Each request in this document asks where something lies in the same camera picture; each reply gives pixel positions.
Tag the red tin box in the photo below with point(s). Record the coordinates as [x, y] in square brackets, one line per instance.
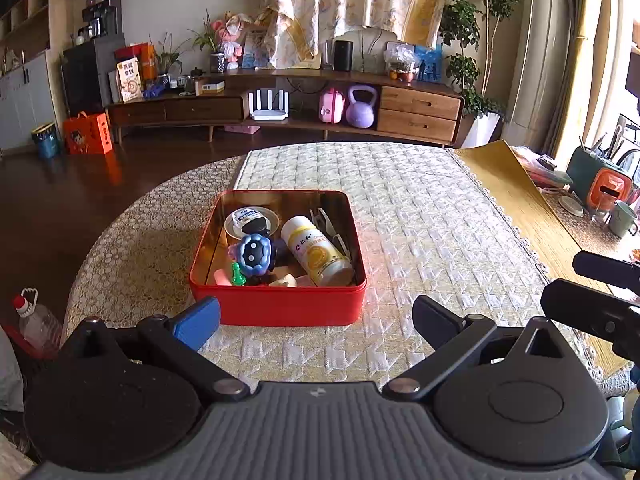
[280, 305]

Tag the golden table mat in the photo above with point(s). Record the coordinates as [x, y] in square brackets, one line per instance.
[515, 195]

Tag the black speaker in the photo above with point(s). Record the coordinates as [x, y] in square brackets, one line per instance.
[343, 56]

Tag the small green toy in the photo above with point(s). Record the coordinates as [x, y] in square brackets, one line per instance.
[236, 275]

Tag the pile of packets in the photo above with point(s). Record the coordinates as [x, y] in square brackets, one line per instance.
[540, 170]

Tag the pink toy case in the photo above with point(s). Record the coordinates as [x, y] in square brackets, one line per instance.
[331, 107]

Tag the white router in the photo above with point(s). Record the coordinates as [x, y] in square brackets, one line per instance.
[269, 109]

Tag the small white plate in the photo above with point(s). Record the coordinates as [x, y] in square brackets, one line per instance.
[571, 206]

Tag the purple kettlebell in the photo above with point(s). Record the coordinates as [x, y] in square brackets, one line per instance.
[361, 114]

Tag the flat pink box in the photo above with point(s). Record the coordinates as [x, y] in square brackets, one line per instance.
[242, 129]

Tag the small white box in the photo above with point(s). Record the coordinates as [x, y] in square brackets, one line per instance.
[210, 87]

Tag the blue picture box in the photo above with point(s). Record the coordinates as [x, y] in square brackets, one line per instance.
[430, 64]

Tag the round gold tin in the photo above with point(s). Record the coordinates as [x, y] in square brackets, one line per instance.
[272, 220]

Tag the standing air conditioner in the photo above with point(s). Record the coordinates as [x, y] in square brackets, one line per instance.
[537, 50]

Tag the orange gift bag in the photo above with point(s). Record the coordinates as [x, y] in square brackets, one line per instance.
[86, 135]

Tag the clear plastic bag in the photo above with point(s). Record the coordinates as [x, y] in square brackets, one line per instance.
[400, 62]

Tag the blue toy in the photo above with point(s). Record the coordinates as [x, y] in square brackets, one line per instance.
[154, 92]

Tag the blue bucket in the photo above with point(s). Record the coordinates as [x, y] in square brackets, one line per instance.
[46, 142]

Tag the green mug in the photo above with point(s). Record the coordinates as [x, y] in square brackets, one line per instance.
[622, 220]

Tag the quilted cream table mat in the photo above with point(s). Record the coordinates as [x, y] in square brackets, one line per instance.
[425, 220]

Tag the black mini fridge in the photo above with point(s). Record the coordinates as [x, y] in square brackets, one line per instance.
[85, 77]

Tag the teal orange utensil holder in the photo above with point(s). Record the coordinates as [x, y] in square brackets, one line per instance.
[600, 185]

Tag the wooden television cabinet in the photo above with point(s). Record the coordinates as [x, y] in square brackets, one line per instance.
[417, 110]

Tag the white plastic forks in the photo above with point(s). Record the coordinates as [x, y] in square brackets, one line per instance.
[327, 225]

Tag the white yellow bottle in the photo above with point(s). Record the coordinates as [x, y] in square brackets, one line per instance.
[315, 255]

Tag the red gift box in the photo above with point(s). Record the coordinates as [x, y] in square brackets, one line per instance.
[135, 52]

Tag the plastic oil bottle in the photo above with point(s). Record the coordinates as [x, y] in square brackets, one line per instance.
[40, 327]

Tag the clear glass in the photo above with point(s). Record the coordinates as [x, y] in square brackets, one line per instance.
[599, 216]

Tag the small potted plant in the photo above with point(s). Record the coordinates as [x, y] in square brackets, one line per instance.
[216, 60]

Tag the pink tube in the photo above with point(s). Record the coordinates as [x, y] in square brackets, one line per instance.
[222, 277]

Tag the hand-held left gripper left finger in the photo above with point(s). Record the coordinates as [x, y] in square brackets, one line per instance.
[197, 322]

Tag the beige chair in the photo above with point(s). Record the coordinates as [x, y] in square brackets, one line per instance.
[372, 47]

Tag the floral cloth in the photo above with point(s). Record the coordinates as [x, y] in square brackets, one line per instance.
[350, 0]

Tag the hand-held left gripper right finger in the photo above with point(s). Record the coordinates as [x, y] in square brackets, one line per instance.
[434, 322]

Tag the pink plush doll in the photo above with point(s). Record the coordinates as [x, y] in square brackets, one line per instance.
[230, 42]

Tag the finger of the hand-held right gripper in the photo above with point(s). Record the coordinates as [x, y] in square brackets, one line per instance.
[585, 307]
[605, 267]

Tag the beige curtain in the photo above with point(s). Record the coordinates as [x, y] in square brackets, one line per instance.
[585, 60]

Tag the wooden bookshelf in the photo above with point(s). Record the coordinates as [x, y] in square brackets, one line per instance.
[22, 15]

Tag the potted tree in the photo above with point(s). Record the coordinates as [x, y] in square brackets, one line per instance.
[460, 25]

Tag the white cupboard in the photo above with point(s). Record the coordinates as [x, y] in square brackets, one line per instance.
[25, 105]

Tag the black coffee machine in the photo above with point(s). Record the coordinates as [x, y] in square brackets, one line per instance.
[105, 17]

